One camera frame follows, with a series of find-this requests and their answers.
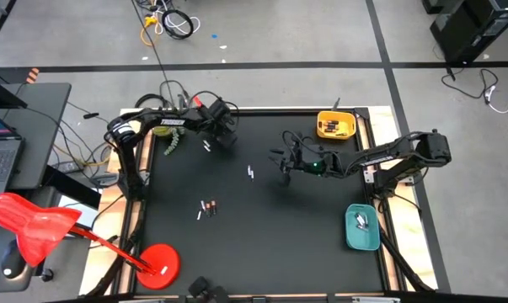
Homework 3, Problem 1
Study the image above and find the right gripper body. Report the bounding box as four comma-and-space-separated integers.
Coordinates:
283, 141, 320, 174

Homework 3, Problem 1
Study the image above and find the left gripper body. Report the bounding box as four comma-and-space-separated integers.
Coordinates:
209, 98, 238, 138

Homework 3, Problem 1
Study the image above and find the potted succulent plant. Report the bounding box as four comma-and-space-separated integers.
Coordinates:
152, 125, 186, 157

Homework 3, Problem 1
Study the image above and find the yellow plastic bin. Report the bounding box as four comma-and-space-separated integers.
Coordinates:
316, 110, 357, 141

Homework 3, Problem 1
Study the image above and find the teal plastic bin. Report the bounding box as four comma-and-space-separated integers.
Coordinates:
345, 203, 382, 253

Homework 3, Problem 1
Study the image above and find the black object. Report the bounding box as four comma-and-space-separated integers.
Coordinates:
188, 275, 230, 303

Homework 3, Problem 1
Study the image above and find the grey power strip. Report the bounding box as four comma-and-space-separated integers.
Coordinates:
53, 159, 84, 176

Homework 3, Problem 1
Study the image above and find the white tablet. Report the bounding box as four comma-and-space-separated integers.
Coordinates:
56, 194, 99, 231

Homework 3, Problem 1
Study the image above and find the black desk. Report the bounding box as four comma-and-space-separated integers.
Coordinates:
0, 82, 72, 191

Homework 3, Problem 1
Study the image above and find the red desk lamp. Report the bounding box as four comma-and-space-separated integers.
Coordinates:
0, 192, 182, 291

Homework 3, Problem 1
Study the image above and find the dark grey side desk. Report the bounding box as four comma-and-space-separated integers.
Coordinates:
0, 226, 90, 294

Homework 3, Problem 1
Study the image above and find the black cabinet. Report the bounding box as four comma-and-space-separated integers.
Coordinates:
421, 0, 508, 66

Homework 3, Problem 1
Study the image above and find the black laptop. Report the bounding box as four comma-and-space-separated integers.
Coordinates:
0, 107, 26, 204

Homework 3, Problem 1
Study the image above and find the black computer mouse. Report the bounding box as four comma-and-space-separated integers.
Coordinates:
0, 239, 29, 281

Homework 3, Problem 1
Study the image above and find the black metal table frame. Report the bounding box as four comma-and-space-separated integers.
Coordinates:
79, 104, 441, 303

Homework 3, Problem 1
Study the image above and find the grey cable loop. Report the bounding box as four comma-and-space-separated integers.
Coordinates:
158, 78, 194, 109

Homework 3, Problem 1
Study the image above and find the black cable loop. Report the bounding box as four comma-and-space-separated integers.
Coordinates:
133, 93, 173, 109

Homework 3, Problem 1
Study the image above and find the long black cable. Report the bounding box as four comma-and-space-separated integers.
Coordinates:
130, 0, 173, 100

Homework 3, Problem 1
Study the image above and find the black cable coil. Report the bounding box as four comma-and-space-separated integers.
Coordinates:
160, 8, 195, 41

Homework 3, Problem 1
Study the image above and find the yellow cable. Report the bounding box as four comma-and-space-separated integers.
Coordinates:
139, 14, 161, 47

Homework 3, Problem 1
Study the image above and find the black floor cable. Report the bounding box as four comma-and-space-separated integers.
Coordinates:
441, 66, 500, 101

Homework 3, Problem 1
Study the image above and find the white adapter cable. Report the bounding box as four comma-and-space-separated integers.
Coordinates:
484, 83, 508, 114

